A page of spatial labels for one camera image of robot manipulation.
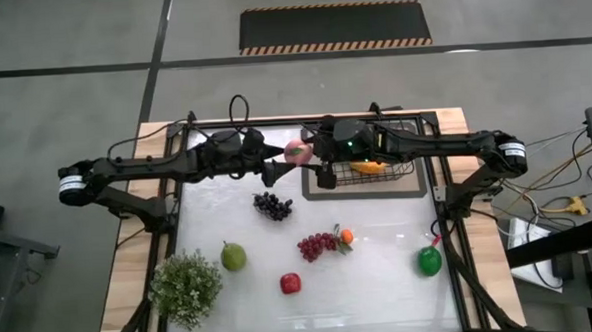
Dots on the grey metal stand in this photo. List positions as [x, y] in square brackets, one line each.
[9, 241]

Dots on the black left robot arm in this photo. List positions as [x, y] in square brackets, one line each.
[146, 168]

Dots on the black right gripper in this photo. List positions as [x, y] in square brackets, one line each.
[347, 139]

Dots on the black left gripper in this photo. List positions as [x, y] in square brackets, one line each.
[235, 153]

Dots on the small red tag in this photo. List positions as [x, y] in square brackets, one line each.
[436, 240]

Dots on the potted green plant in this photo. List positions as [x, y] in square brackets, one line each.
[186, 291]

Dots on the green bell pepper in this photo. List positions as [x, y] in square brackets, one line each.
[429, 261]

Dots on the dark purple grape bunch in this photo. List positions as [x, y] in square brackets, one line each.
[273, 207]

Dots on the red nectarine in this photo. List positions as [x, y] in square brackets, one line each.
[290, 283]

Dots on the red grape bunch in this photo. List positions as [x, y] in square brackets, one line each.
[314, 245]

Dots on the small orange with leaves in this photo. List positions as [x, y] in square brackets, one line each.
[347, 236]

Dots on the yellow power adapter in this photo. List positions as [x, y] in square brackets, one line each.
[575, 205]

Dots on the green pear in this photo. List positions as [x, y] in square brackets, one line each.
[233, 258]

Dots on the pink peach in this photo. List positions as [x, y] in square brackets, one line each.
[298, 153]

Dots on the yellow orange mango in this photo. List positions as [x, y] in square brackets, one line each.
[368, 168]

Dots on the black hazard-striped floor mat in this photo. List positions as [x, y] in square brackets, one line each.
[335, 26]

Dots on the white box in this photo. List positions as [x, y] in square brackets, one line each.
[521, 233]

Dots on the black metal table frame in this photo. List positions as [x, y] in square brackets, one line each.
[284, 121]

